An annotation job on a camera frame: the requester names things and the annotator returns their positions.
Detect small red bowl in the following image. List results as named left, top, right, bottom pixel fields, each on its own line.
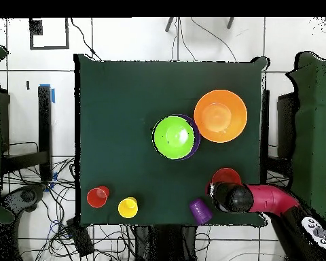
left=211, top=167, right=242, bottom=186

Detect purple cup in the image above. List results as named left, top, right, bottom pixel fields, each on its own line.
left=189, top=197, right=214, bottom=226

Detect purple bowl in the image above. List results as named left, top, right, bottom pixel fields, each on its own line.
left=176, top=114, right=201, bottom=160

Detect green bowl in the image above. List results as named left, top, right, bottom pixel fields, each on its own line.
left=153, top=116, right=196, bottom=160

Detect large orange bowl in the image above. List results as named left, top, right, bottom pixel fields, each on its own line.
left=193, top=89, right=249, bottom=143

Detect red orange cup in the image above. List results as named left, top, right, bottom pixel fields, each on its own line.
left=86, top=186, right=110, bottom=209

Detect dark green tablecloth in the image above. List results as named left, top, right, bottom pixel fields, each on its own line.
left=73, top=53, right=270, bottom=228

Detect black power strip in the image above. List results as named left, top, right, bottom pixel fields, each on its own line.
left=66, top=217, right=94, bottom=258

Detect black metal stand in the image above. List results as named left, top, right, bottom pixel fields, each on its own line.
left=1, top=84, right=55, bottom=183

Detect gray black chair base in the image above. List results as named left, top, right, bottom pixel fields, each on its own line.
left=1, top=183, right=48, bottom=218

